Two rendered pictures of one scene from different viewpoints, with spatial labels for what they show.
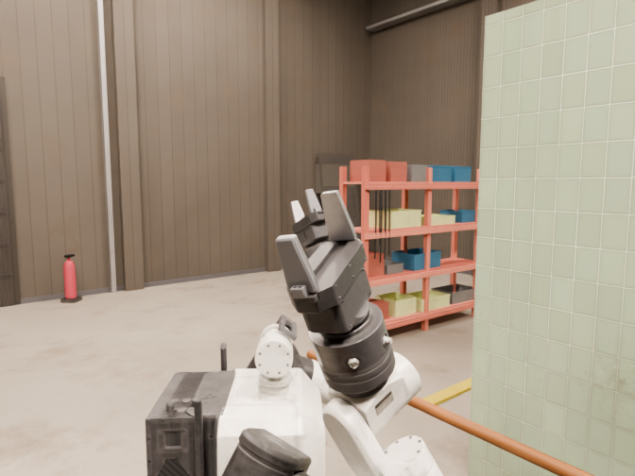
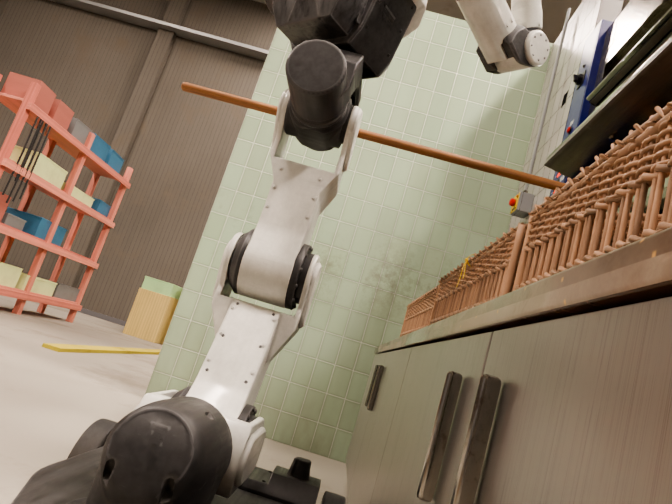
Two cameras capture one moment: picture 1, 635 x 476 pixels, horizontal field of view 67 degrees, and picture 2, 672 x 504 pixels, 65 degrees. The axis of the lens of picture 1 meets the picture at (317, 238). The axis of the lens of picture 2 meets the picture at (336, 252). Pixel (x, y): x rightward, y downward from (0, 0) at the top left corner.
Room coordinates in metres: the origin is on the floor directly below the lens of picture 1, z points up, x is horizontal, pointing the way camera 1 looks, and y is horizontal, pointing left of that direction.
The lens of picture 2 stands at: (0.04, 0.84, 0.47)
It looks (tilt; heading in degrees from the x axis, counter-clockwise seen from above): 11 degrees up; 312
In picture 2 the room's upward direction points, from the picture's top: 17 degrees clockwise
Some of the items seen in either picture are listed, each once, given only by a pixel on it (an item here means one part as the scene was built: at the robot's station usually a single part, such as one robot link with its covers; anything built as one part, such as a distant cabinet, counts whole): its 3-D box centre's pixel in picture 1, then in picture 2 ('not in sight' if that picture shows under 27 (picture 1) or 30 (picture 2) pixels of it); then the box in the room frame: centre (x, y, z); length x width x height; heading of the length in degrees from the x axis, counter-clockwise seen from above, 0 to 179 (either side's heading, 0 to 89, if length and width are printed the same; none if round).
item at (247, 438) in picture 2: not in sight; (200, 437); (0.78, 0.20, 0.28); 0.21 x 0.20 x 0.13; 127
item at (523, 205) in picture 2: not in sight; (521, 204); (1.08, -1.55, 1.46); 0.10 x 0.07 x 0.10; 128
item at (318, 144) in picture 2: not in sight; (320, 116); (0.85, 0.10, 0.97); 0.14 x 0.13 x 0.12; 37
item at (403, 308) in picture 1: (417, 246); (42, 213); (5.81, -1.22, 1.01); 2.12 x 0.57 x 2.03; 130
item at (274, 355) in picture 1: (275, 355); not in sight; (0.85, 0.08, 1.46); 0.10 x 0.07 x 0.09; 3
